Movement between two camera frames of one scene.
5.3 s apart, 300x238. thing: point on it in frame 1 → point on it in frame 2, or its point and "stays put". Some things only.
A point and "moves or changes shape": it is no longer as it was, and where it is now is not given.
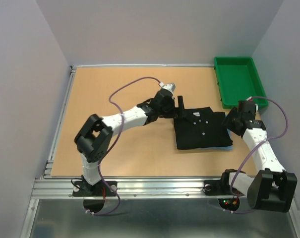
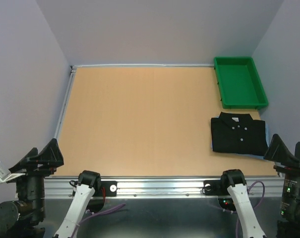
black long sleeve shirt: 201,127 moves or changes shape
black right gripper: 226,121 → 277,149
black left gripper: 175,111 → 52,153
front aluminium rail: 129,188 stays put
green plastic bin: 238,80 stays put
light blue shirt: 227,148 → 257,156
